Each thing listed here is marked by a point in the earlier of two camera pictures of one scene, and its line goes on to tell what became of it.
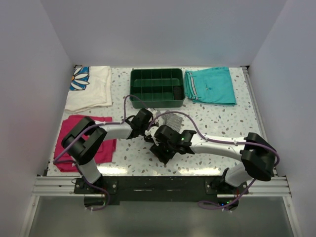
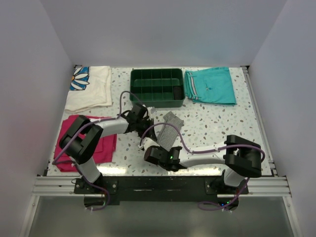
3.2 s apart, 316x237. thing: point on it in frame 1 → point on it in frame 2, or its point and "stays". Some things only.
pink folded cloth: (105, 156) stays
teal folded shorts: (213, 85) stays
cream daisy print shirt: (90, 88) stays
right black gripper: (162, 156) → (159, 148)
